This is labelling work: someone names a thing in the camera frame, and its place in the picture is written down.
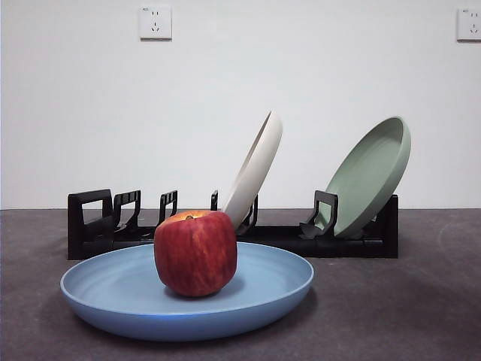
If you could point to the red apple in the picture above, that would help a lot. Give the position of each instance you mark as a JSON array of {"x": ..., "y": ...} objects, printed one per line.
[{"x": 195, "y": 255}]

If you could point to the blue plate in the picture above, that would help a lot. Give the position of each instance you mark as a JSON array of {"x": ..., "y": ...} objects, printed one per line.
[{"x": 112, "y": 293}]

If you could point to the beige plate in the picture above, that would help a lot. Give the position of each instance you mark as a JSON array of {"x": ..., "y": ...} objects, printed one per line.
[{"x": 259, "y": 165}]

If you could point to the black plate rack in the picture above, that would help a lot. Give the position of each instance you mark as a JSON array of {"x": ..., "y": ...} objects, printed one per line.
[{"x": 338, "y": 248}]

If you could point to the green plate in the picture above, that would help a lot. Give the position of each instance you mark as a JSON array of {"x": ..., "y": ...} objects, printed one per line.
[{"x": 368, "y": 173}]

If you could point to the white wall socket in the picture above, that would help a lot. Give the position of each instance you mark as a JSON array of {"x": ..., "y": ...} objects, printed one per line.
[
  {"x": 156, "y": 22},
  {"x": 469, "y": 24}
]

